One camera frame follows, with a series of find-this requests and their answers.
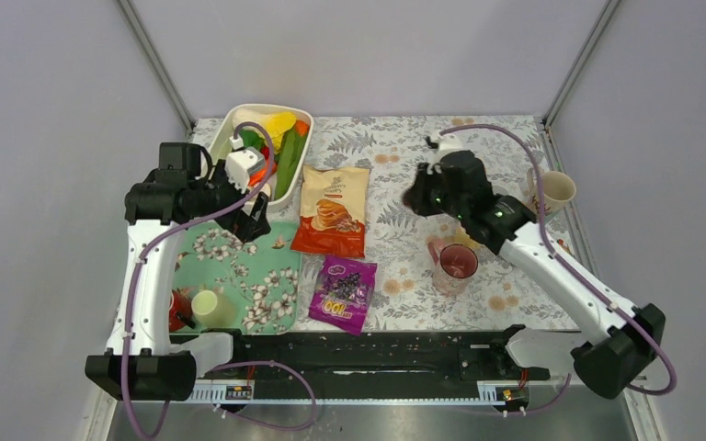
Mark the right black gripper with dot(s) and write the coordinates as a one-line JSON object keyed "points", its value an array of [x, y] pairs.
{"points": [[415, 196]]}

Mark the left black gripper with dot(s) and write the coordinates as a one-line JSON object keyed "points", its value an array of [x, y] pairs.
{"points": [[248, 226]]}

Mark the pink ribbed mug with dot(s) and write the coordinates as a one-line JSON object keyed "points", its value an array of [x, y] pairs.
{"points": [[454, 266]]}

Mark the light green mug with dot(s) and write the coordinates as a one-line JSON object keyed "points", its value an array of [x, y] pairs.
{"points": [[213, 309]]}

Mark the cream beige mug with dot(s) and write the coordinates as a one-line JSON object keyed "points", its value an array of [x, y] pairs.
{"points": [[551, 190]]}

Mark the red mug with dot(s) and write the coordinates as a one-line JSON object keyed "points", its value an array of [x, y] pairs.
{"points": [[180, 312]]}

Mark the yellow mug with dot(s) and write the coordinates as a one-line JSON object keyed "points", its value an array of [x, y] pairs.
{"points": [[463, 238]]}

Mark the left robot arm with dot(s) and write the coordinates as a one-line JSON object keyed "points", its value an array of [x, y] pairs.
{"points": [[139, 362]]}

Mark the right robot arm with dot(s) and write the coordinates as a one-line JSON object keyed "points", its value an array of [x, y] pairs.
{"points": [[622, 339]]}

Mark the green floral tray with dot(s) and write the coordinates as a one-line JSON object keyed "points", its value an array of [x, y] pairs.
{"points": [[260, 278]]}

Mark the toy green cucumber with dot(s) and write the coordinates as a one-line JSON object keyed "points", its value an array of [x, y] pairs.
{"points": [[290, 153]]}

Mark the white vegetable tub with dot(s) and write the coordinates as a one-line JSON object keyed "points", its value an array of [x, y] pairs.
{"points": [[214, 134]]}

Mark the cassava chips bag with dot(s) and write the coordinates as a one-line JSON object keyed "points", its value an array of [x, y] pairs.
{"points": [[332, 212]]}

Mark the toy napa cabbage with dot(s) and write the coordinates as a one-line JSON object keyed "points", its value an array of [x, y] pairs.
{"points": [[275, 124]]}

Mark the purple candy bag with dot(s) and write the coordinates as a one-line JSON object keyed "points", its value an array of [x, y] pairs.
{"points": [[342, 293]]}

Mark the floral tablecloth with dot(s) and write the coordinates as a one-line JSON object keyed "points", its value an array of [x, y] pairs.
{"points": [[404, 298]]}

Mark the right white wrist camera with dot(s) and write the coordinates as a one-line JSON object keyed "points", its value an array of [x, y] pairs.
{"points": [[442, 145]]}

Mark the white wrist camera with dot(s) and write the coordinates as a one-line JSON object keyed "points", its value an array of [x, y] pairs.
{"points": [[244, 166], [442, 145]]}

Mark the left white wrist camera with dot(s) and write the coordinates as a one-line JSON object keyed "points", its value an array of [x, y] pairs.
{"points": [[244, 166]]}

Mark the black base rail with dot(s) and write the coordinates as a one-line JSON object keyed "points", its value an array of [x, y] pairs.
{"points": [[451, 355]]}

